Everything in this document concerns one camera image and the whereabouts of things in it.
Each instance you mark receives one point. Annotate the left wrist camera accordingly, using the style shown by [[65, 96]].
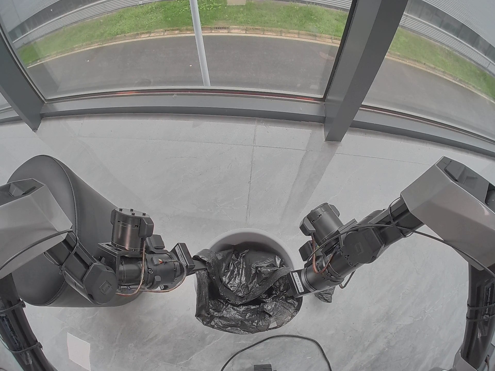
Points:
[[156, 244]]

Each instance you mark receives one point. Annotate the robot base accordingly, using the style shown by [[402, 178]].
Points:
[[265, 368]]

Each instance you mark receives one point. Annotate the black plastic bag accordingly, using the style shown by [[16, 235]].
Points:
[[239, 284]]

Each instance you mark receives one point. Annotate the white trash bin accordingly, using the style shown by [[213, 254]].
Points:
[[247, 232]]

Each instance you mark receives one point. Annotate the crumpled black plastic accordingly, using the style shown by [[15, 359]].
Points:
[[325, 295]]

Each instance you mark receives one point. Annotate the dark grey round chair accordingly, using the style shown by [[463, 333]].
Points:
[[85, 207]]

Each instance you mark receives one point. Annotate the window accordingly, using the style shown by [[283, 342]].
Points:
[[348, 72]]

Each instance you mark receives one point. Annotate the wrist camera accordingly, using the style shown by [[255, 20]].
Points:
[[156, 244], [306, 251]]

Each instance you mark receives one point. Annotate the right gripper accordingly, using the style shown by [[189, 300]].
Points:
[[325, 276]]

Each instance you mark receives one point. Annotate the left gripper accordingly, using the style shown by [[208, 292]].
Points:
[[154, 271]]

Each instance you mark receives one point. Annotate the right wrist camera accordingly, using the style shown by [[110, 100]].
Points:
[[306, 251]]

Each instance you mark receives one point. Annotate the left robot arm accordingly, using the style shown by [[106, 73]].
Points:
[[27, 222]]

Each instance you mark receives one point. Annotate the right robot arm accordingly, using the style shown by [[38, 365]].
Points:
[[437, 203]]

